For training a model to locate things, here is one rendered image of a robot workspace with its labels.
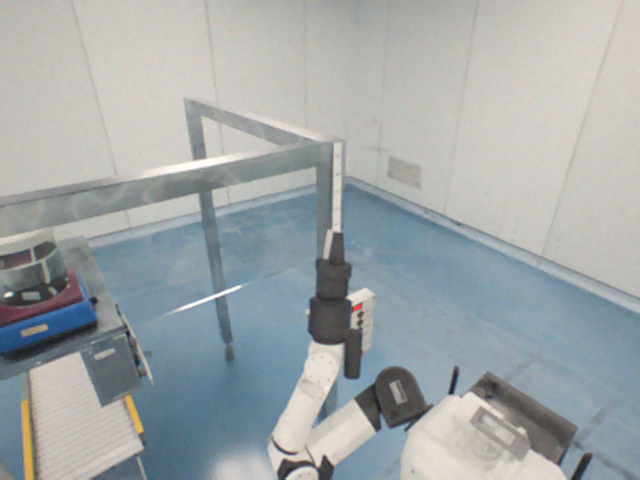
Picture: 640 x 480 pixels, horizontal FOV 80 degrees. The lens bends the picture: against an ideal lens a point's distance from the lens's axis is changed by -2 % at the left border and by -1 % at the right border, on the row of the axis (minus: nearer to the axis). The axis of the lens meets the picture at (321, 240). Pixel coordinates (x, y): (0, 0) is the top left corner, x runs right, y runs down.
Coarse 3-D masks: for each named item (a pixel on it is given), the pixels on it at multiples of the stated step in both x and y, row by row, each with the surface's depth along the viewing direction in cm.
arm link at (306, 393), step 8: (304, 376) 82; (304, 384) 80; (312, 384) 82; (296, 392) 78; (304, 392) 77; (312, 392) 79; (320, 392) 80; (296, 400) 78; (304, 400) 77; (312, 400) 77; (320, 400) 77; (312, 408) 77
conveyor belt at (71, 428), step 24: (72, 360) 142; (48, 384) 132; (72, 384) 132; (48, 408) 124; (72, 408) 124; (96, 408) 124; (120, 408) 124; (48, 432) 116; (72, 432) 116; (96, 432) 116; (120, 432) 116; (48, 456) 109; (72, 456) 109; (96, 456) 109; (120, 456) 111
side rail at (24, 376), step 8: (24, 376) 131; (24, 384) 128; (24, 392) 125; (24, 400) 122; (32, 424) 117; (32, 432) 115; (32, 440) 112; (32, 448) 109; (32, 456) 107; (32, 464) 104
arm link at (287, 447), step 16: (288, 416) 78; (304, 416) 77; (288, 432) 78; (304, 432) 78; (272, 448) 80; (288, 448) 78; (304, 448) 83; (272, 464) 79; (288, 464) 77; (304, 464) 78
